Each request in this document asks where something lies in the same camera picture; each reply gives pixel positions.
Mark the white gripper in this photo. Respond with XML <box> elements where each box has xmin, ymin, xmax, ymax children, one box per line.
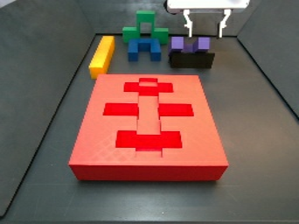
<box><xmin>164</xmin><ymin>0</ymin><xmax>250</xmax><ymax>39</ymax></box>

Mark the yellow long block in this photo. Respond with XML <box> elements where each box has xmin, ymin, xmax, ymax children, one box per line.
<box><xmin>88</xmin><ymin>36</ymin><xmax>116</xmax><ymax>79</ymax></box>

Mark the blue U-shaped block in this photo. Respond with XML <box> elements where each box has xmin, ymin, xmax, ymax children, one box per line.
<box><xmin>127</xmin><ymin>38</ymin><xmax>161</xmax><ymax>61</ymax></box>

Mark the green stepped block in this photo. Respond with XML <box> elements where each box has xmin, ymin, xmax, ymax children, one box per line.
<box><xmin>123</xmin><ymin>10</ymin><xmax>168</xmax><ymax>45</ymax></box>

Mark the black angled fixture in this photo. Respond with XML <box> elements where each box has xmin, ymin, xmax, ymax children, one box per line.
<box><xmin>169</xmin><ymin>52</ymin><xmax>215</xmax><ymax>69</ymax></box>

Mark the purple U-shaped block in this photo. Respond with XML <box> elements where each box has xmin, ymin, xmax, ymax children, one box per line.
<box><xmin>168</xmin><ymin>37</ymin><xmax>211</xmax><ymax>53</ymax></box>

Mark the red board with cutouts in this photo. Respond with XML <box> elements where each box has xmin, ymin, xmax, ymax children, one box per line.
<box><xmin>69</xmin><ymin>74</ymin><xmax>228</xmax><ymax>181</ymax></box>

